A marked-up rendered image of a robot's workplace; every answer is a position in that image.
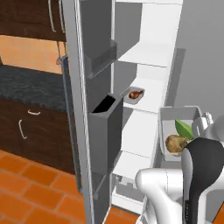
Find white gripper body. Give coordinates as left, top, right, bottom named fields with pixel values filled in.
left=191, top=111, right=214, bottom=139

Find green lemon wedge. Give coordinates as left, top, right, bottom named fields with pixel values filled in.
left=174, top=119, right=195, bottom=141

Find brown onion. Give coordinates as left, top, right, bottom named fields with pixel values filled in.
left=164, top=133, right=191, bottom=154

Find grey vegetable container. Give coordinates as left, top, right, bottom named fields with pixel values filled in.
left=157, top=105, right=203, bottom=163

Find brown chicken drumstick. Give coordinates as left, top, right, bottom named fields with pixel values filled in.
left=128, top=89, right=145, bottom=101

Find grey meat container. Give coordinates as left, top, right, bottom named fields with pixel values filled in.
left=122, top=86, right=146, bottom=106

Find white fridge body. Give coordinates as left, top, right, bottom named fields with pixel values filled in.
left=109, top=0, right=224, bottom=217

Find deep grey door bin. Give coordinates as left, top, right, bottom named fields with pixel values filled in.
left=88, top=93, right=125, bottom=177

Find shallow grey door bin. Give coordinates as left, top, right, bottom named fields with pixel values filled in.
left=84, top=38, right=119, bottom=80

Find grey fridge door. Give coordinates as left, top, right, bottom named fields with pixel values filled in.
left=62, top=0, right=125, bottom=224

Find dark wood base cupboards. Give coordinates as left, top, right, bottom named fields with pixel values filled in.
left=0, top=96, right=77, bottom=176

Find hanging metal utensil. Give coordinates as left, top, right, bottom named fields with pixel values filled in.
left=55, top=40, right=64, bottom=67

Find dark fridge door handle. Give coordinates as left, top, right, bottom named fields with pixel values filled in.
left=60, top=54, right=83, bottom=194

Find silver drawer handle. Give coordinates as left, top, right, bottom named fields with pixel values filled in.
left=27, top=108, right=42, bottom=116

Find silver base cupboard handle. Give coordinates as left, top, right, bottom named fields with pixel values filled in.
left=17, top=118, right=28, bottom=141

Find dark wood wall cupboards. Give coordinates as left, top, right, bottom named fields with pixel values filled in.
left=0, top=0, right=67, bottom=43

